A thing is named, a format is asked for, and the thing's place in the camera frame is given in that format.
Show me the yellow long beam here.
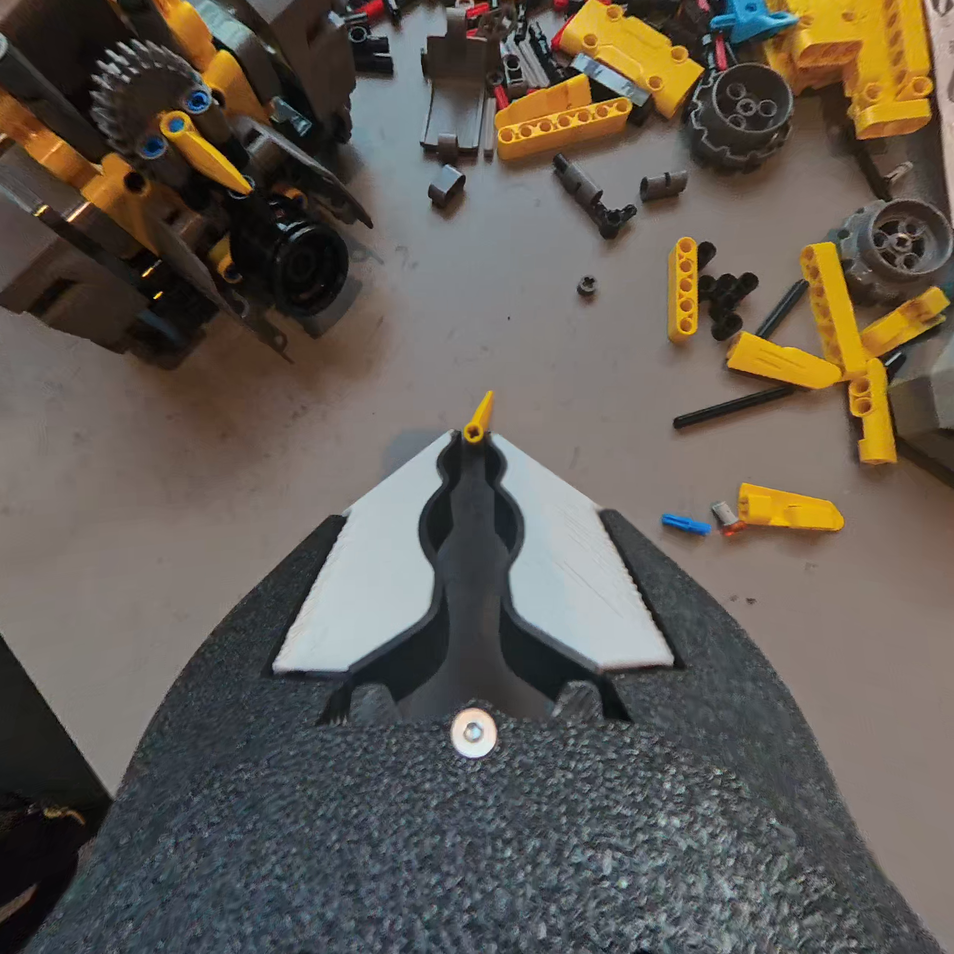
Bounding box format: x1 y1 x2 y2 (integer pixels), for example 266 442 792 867
799 242 869 377

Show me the small yellow tooth piece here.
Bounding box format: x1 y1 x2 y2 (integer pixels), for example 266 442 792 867
462 390 495 446

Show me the yellow five-hole beam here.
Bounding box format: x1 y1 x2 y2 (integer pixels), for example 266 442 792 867
667 237 699 344

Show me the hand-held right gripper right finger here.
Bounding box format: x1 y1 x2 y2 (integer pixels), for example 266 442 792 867
483 432 677 696

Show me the yellow short beam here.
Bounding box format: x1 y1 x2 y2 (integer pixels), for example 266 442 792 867
848 358 899 465

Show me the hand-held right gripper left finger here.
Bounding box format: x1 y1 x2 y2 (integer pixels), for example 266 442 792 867
274 430 468 688

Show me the blue brick separator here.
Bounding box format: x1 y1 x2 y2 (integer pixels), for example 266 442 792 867
708 0 800 44

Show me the person's dark clothing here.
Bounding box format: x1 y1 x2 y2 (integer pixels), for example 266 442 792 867
0 790 94 954

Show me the grey curved panel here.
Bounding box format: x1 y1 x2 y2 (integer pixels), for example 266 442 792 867
419 15 508 158

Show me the yellow thick beam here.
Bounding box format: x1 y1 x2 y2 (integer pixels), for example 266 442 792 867
494 75 635 161

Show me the yellow wide panel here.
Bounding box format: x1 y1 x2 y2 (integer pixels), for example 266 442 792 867
559 0 705 120

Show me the small dark grey connector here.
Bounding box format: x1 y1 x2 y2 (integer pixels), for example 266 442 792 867
427 164 467 210

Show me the yellow fairing panel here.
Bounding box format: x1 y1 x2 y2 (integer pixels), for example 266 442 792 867
726 331 843 390
736 483 845 532

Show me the black grey axle connector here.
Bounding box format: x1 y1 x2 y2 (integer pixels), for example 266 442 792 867
552 153 638 241

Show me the short black axle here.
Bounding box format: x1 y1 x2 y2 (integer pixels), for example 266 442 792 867
754 279 809 338

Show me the yellow toy brick vehicle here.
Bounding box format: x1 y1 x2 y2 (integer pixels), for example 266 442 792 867
0 0 374 370

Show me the yellow angled beam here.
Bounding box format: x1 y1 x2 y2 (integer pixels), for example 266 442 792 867
861 285 951 359

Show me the black pin connector cluster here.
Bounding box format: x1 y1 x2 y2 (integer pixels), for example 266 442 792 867
697 242 760 342

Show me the pile of loose brick pieces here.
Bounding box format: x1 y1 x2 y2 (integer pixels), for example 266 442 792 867
346 0 575 113

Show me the grey brick motor block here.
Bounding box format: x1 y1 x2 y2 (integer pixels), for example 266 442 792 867
887 328 954 467

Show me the grey wheel hub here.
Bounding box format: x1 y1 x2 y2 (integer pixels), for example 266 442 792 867
686 62 795 168
833 197 954 307

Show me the long black axle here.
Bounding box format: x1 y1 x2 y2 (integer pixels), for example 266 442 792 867
673 384 798 431

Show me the grey desk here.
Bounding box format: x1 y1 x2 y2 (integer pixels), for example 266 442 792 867
0 0 954 940

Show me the yellow large frame panel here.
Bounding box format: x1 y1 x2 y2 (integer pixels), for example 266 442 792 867
764 0 936 141

